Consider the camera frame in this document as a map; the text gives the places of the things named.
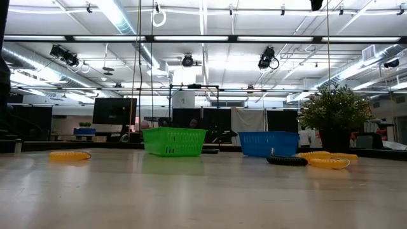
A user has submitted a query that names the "green potted plant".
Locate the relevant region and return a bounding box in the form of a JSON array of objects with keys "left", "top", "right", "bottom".
[{"left": 296, "top": 83, "right": 373, "bottom": 153}]

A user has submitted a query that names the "black computer monitor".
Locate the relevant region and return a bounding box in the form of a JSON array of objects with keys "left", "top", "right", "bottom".
[{"left": 92, "top": 97, "right": 138, "bottom": 126}]

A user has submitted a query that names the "black light bar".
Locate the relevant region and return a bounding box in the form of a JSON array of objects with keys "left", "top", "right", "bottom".
[{"left": 0, "top": 34, "right": 407, "bottom": 45}]

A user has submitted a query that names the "blue plastic basket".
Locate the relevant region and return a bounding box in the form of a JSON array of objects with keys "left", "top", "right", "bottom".
[{"left": 238, "top": 130, "right": 300, "bottom": 158}]

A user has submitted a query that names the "orange ring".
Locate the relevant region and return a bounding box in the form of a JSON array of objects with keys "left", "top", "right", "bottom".
[{"left": 48, "top": 150, "right": 92, "bottom": 162}]

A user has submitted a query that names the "white hanging cloth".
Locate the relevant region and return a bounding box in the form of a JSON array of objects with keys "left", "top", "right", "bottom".
[{"left": 230, "top": 107, "right": 268, "bottom": 146}]

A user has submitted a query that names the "blue storage bin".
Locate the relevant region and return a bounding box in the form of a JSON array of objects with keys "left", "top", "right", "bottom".
[{"left": 73, "top": 127, "right": 97, "bottom": 136}]

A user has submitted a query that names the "orange hanging cable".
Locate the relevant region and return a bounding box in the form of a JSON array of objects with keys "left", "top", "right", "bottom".
[{"left": 128, "top": 0, "right": 142, "bottom": 134}]

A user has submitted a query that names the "black ceiling camera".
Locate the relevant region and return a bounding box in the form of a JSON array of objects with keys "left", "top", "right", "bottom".
[
  {"left": 258, "top": 45, "right": 280, "bottom": 71},
  {"left": 181, "top": 53, "right": 195, "bottom": 69},
  {"left": 48, "top": 44, "right": 80, "bottom": 68}
]

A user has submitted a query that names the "white cable loop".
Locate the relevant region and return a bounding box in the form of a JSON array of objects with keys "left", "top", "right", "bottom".
[{"left": 151, "top": 4, "right": 167, "bottom": 28}]

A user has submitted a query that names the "yellow spring keychain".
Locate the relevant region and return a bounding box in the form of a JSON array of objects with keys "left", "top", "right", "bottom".
[
  {"left": 298, "top": 150, "right": 332, "bottom": 162},
  {"left": 329, "top": 152, "right": 359, "bottom": 161},
  {"left": 308, "top": 157, "right": 351, "bottom": 170}
]

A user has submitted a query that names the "green plastic basket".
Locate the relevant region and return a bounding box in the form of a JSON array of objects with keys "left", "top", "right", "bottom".
[{"left": 142, "top": 127, "right": 208, "bottom": 158}]

